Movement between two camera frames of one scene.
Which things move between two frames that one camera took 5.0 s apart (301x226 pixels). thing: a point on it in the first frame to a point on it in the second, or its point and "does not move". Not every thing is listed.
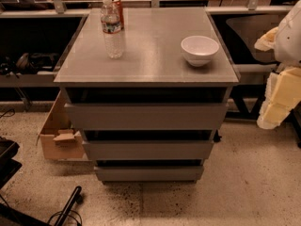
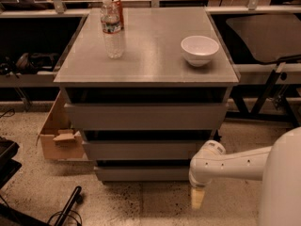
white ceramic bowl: [199, 50] does not move
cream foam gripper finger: [267, 41] to [198, 195]
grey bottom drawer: [152, 174] does not move
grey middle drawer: [148, 150] does not move
